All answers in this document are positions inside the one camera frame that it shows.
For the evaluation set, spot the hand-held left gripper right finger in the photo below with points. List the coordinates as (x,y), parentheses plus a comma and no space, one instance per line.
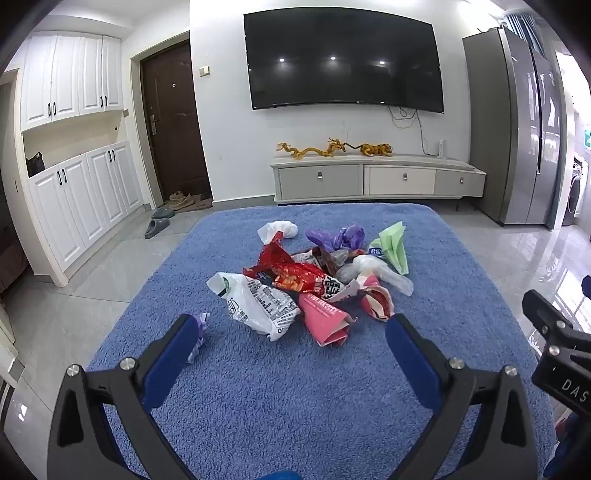
(411,357)

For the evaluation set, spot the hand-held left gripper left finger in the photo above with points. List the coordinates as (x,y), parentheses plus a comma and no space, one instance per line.
(173,355)

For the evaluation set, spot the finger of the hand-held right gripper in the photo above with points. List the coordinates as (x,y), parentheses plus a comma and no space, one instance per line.
(587,288)
(542,316)

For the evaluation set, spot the small purple wrapper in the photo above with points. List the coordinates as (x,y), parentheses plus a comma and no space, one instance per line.
(202,323)

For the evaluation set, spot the pink white packet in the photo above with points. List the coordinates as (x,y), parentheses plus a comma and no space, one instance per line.
(376,302)

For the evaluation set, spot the clear plastic bag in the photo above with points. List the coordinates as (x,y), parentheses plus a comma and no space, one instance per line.
(388,277)

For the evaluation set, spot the pink paper packet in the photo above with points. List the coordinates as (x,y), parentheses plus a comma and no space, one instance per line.
(323,318)

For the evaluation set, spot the white printed plastic bag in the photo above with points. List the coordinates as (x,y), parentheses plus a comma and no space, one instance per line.
(258,307)

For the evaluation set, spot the green wrapper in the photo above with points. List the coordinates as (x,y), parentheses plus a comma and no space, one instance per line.
(395,249)

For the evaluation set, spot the small blue white packet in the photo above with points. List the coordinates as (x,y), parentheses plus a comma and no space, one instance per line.
(376,252)

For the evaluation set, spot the red orange snack packet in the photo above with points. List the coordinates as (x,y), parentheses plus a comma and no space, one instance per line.
(300,279)

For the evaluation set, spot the purple plastic bag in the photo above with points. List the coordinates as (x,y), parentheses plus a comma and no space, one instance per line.
(349,235)
(317,237)

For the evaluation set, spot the washing machine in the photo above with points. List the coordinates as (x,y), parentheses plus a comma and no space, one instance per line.
(575,194)

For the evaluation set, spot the blue fluffy rug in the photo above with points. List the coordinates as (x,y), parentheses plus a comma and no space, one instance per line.
(286,406)

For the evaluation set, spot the grey green slipper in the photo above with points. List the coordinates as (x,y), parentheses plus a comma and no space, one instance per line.
(162,213)
(157,227)

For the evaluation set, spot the small green sign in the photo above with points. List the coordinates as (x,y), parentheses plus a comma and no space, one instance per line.
(587,139)

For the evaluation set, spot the beige shoe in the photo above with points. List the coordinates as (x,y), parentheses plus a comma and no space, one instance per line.
(185,205)
(179,195)

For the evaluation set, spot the grey refrigerator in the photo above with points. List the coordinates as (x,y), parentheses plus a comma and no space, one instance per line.
(517,138)

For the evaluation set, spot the white shoe cabinet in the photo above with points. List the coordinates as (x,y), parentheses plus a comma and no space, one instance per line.
(83,194)

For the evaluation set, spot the brown furniture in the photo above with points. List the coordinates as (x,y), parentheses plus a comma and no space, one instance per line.
(11,263)

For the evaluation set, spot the grey white television cabinet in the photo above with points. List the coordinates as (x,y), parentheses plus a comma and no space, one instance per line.
(323,180)

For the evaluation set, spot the golden tiger figurine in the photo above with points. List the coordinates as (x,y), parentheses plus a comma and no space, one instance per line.
(375,149)

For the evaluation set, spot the golden dragon figurine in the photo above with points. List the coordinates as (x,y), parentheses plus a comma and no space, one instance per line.
(309,150)

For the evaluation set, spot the black bag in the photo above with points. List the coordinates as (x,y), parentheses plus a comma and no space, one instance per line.
(34,165)

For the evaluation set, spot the dark brown door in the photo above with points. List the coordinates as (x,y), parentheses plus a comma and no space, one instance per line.
(178,120)

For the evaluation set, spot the blue grey curtain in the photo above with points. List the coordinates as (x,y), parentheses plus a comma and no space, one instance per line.
(526,32)

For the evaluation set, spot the black wall television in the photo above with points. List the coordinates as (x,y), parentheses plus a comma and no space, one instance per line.
(341,60)

